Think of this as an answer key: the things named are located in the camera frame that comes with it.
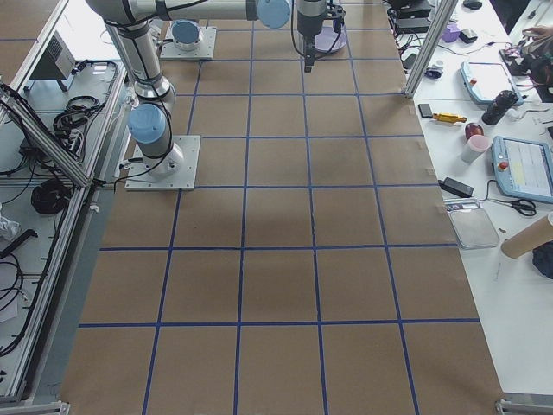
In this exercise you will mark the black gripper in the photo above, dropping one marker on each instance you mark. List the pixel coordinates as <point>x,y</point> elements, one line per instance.
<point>308,26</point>

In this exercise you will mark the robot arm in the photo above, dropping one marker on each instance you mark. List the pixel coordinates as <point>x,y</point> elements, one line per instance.
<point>150,123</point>
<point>186,34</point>

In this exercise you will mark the lilac plate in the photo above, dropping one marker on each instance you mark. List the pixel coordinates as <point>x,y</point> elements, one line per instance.
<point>328,41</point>

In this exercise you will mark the white pink cup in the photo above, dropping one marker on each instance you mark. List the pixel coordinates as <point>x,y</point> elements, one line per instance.
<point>475,147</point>

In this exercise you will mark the black electronics box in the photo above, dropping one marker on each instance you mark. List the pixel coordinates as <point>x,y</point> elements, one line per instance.
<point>412,21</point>

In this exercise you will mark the white blue small device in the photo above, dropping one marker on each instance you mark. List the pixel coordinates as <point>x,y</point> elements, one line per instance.
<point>435,70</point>

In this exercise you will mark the black phone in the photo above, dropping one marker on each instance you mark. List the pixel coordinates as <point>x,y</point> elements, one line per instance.
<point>425,110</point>

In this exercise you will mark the yellow black tool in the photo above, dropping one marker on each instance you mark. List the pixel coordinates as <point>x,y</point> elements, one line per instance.
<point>449,118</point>

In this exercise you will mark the black computer mouse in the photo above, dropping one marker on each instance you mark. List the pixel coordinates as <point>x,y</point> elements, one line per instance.
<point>472,4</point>

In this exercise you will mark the blue teach pendant far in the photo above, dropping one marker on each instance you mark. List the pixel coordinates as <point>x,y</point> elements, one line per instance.
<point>485,80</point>

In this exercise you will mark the blue teach pendant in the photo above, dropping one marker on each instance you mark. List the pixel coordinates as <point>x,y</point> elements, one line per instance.
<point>485,80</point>
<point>523,168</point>

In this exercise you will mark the black thermos bottle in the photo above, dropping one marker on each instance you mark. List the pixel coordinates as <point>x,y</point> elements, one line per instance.
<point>497,109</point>

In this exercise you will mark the black power brick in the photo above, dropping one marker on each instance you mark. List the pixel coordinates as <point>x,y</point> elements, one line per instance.
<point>454,187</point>

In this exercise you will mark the blue teach pendant near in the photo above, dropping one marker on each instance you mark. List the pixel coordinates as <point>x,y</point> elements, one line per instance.
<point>523,168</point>

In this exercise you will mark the clear plastic tray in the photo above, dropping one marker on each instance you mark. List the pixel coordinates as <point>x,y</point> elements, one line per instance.
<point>471,223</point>

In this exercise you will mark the grey control box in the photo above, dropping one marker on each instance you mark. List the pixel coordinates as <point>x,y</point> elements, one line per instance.
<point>56,64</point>

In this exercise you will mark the black scissors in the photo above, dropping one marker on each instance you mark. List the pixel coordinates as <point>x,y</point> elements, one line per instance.
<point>524,207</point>

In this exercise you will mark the cardboard tube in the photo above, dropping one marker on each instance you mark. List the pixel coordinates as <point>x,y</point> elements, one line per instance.
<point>533,236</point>

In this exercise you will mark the dark blue cloth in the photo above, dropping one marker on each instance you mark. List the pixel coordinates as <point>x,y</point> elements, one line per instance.
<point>542,259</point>

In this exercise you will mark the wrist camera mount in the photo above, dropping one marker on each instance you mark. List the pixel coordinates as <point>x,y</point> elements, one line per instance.
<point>336,15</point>

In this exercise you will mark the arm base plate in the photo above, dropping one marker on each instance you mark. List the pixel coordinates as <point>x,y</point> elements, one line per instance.
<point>202,50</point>
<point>177,170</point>

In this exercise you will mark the aluminium frame post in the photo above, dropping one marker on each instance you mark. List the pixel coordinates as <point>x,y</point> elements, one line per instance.
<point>443,12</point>

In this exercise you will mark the aluminium frame rail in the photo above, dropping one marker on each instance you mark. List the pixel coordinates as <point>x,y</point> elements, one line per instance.
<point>20,112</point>

